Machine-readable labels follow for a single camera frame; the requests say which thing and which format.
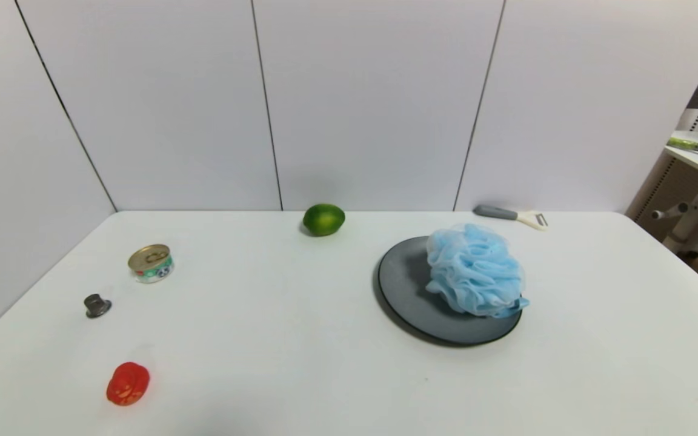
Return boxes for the small gold-lid pet food can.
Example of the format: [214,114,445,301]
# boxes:
[128,243,175,284]

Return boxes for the gray-handled white peeler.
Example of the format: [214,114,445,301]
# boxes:
[473,205,550,231]

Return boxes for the light blue mesh bath loofah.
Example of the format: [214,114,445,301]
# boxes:
[425,223,530,319]

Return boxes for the green lime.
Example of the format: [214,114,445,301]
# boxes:
[302,203,346,237]

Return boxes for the gray round plate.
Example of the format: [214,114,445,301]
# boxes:
[377,236,524,347]

